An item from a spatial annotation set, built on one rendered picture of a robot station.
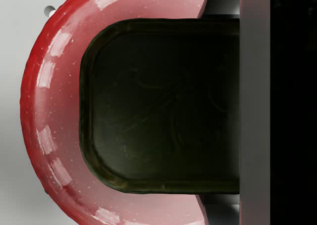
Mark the red plate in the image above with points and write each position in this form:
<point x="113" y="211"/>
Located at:
<point x="57" y="106"/>

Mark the flat-sided can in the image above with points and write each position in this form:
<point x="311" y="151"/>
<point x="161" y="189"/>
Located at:
<point x="161" y="106"/>

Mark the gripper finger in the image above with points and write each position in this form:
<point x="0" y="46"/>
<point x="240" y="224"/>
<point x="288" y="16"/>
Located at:
<point x="223" y="2"/>
<point x="223" y="210"/>

